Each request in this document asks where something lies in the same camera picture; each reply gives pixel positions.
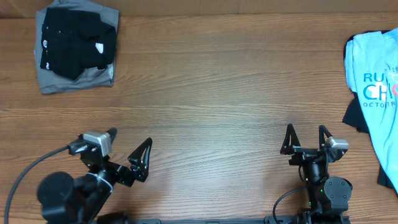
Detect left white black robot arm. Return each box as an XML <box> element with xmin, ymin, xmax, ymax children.
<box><xmin>37</xmin><ymin>128</ymin><xmax>134</xmax><ymax>224</ymax></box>

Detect folded grey trousers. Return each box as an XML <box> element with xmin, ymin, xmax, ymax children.
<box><xmin>34</xmin><ymin>0</ymin><xmax>119</xmax><ymax>94</ymax></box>

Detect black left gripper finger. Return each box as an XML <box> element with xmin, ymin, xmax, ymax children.
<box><xmin>107</xmin><ymin>128</ymin><xmax>118</xmax><ymax>144</ymax></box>
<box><xmin>127</xmin><ymin>138</ymin><xmax>152</xmax><ymax>182</ymax></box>

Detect brown cardboard backboard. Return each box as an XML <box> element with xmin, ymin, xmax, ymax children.
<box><xmin>0</xmin><ymin>0</ymin><xmax>398</xmax><ymax>19</ymax></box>

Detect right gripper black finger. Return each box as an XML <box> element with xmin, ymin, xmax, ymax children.
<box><xmin>280</xmin><ymin>123</ymin><xmax>301</xmax><ymax>155</ymax></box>
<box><xmin>318</xmin><ymin>124</ymin><xmax>333</xmax><ymax>149</ymax></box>

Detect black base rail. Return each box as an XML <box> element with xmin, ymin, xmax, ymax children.
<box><xmin>93</xmin><ymin>214</ymin><xmax>351</xmax><ymax>224</ymax></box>

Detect black polo shirt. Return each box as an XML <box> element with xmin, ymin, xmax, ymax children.
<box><xmin>40</xmin><ymin>7</ymin><xmax>117</xmax><ymax>80</ymax></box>

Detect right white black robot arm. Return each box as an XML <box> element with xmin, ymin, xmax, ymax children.
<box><xmin>129</xmin><ymin>124</ymin><xmax>353</xmax><ymax>224</ymax></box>

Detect light blue printed t-shirt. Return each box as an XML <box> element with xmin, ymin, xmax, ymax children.
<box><xmin>344</xmin><ymin>27</ymin><xmax>398</xmax><ymax>194</ymax></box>

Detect black garment under t-shirt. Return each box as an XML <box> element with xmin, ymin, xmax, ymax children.
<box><xmin>342</xmin><ymin>29</ymin><xmax>398</xmax><ymax>190</ymax></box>

